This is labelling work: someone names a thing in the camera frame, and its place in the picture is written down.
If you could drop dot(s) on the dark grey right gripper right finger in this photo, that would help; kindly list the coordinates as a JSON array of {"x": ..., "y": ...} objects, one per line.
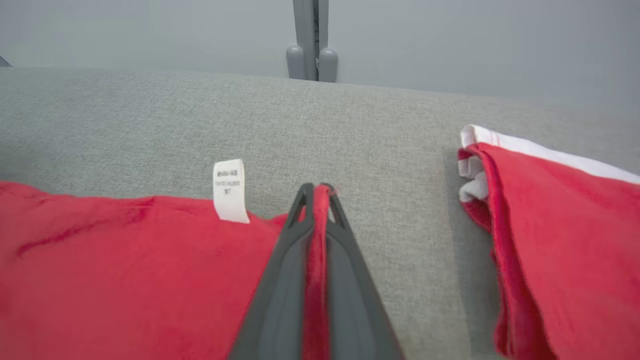
[{"x": 352, "y": 300}]

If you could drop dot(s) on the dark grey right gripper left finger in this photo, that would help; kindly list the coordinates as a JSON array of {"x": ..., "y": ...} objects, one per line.
[{"x": 280, "y": 295}]

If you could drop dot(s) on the red basketball jersey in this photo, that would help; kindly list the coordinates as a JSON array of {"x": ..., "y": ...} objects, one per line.
[{"x": 125, "y": 280}]

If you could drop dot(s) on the red shorts with white stripe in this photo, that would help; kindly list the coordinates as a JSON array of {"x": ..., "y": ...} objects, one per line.
[{"x": 570, "y": 250}]

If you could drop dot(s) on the grey partition post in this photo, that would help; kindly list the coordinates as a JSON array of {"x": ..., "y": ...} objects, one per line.
[{"x": 312, "y": 45}]

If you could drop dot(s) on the grey fabric sofa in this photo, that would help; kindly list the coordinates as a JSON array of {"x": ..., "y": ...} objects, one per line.
[{"x": 350, "y": 130}]

